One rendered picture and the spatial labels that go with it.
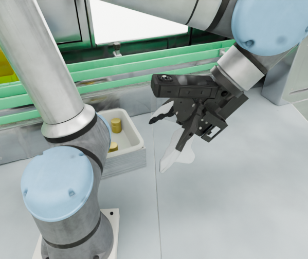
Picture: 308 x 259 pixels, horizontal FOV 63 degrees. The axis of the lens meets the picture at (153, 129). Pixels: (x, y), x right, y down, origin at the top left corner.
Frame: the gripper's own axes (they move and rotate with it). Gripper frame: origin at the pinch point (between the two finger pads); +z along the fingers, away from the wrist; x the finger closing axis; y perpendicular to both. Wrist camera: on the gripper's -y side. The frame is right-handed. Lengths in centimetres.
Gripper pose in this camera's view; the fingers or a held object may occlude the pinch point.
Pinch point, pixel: (150, 144)
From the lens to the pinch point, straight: 52.4
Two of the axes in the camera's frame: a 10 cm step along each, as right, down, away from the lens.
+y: 7.6, 4.1, 5.0
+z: -6.3, 6.6, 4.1
